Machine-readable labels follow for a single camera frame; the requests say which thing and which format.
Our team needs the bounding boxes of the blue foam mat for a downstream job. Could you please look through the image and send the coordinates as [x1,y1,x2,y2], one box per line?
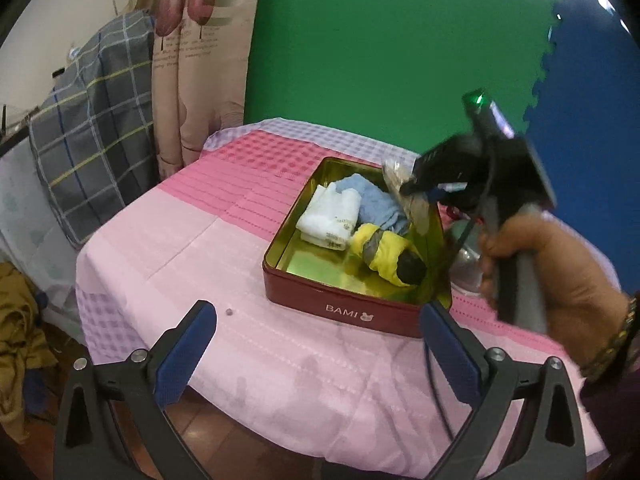
[525,0,640,293]

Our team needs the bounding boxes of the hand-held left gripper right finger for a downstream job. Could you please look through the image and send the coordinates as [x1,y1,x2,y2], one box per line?
[419,302,587,480]

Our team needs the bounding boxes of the pale patterned sheet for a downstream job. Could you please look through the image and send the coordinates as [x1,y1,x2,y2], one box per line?
[0,137,87,333]

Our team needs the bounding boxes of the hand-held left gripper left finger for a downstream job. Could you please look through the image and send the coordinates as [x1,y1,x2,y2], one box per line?
[54,299,218,480]

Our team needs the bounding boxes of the brown crumpled cloth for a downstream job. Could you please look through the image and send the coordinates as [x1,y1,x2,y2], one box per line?
[0,262,59,441]

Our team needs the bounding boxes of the clear plastic bag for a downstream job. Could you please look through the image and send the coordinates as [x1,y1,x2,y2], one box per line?
[381,157,442,237]

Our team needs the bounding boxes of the grey plaid blanket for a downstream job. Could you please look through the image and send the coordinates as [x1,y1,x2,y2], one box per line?
[27,10,158,252]

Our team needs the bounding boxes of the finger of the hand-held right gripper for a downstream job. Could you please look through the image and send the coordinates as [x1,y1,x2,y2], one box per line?
[412,135,484,184]
[400,181,469,202]

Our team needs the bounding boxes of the white folded cloth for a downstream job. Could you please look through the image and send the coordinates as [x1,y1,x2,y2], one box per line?
[298,185,362,251]

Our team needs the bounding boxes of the yellow grey sock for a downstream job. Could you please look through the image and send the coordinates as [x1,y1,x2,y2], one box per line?
[350,223,429,289]

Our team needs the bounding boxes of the green foam mat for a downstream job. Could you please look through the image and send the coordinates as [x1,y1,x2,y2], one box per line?
[242,0,566,161]

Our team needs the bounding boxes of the person's right forearm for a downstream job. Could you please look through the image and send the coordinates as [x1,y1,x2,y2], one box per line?
[580,300,640,441]

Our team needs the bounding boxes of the beaded bracelet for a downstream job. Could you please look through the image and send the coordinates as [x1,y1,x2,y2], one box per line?
[581,295,639,382]

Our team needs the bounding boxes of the red metal tin box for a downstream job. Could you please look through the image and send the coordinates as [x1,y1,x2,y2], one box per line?
[263,156,453,339]

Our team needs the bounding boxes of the person's right hand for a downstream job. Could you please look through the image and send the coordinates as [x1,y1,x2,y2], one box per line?
[477,211,630,367]

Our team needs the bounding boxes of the metal bowl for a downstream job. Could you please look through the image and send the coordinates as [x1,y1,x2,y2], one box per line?
[445,220,484,292]

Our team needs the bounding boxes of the light blue cloth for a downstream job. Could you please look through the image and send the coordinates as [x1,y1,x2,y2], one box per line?
[336,174,413,235]

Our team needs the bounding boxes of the pink checkered tablecloth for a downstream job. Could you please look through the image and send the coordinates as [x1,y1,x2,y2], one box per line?
[75,118,621,466]

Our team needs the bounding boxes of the beige floral curtain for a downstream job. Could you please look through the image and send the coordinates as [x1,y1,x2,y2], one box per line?
[134,0,266,181]

